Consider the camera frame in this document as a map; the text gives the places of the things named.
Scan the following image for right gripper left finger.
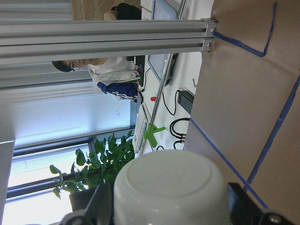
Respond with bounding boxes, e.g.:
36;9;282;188
60;183;114;225

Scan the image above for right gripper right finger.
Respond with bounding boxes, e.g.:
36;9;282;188
227;182;293;225

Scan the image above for white plastic cup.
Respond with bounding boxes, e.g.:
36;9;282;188
114;150;230;225

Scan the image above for green potted plant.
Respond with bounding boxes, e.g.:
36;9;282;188
49;130;135;198

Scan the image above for reacher grabber tool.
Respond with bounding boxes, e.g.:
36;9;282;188
143;0;186;149

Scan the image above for white keyboard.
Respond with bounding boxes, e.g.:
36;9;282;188
132;103;150;155

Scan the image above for black power adapter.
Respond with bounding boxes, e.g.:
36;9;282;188
177;90;194;114

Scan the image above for seated person white shirt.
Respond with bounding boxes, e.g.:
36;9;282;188
52;57;138;102

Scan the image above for teach pendant tablet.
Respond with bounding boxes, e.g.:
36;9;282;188
147;0;178;83

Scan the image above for aluminium frame post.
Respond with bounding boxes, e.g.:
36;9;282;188
0;19;217;65

